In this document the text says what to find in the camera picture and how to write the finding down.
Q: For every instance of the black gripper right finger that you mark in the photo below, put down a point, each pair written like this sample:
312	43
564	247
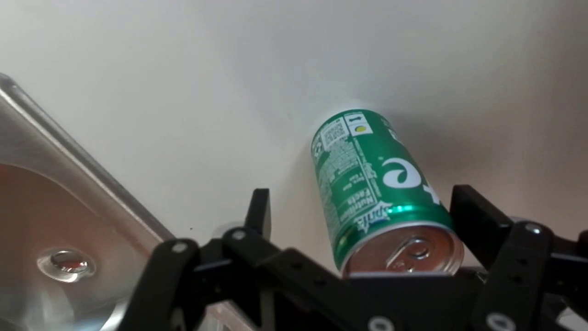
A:
527	277

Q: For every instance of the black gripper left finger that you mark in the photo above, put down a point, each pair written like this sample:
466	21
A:
246	288

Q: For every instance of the stainless steel sink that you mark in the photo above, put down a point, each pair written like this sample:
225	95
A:
38	203

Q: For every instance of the green sprite can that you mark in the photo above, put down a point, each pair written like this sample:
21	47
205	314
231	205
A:
374	185

